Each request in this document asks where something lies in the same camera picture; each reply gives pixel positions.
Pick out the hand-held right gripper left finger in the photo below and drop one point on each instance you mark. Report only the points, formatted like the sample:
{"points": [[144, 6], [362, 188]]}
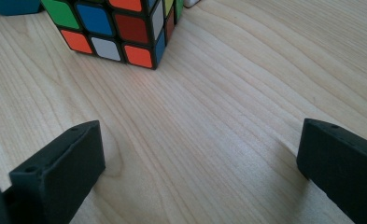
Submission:
{"points": [[56, 174]]}

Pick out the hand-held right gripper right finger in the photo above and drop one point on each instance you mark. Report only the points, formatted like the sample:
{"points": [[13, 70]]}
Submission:
{"points": [[343, 168]]}

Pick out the multicoloured puzzle cube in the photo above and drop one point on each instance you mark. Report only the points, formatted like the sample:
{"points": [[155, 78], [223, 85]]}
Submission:
{"points": [[131, 28]]}

